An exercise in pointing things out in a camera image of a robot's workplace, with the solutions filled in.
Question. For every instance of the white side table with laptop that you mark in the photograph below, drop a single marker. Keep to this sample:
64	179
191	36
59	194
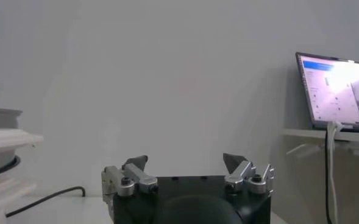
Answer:
307	134

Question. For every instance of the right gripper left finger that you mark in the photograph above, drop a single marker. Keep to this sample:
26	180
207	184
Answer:
142	181

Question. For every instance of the white electric cooker pot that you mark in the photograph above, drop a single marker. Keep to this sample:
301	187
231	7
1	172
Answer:
2	138

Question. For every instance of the grey open laptop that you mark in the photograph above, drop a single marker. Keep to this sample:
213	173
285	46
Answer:
334	91

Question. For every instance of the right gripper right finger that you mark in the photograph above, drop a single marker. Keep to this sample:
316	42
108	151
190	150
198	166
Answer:
240	176

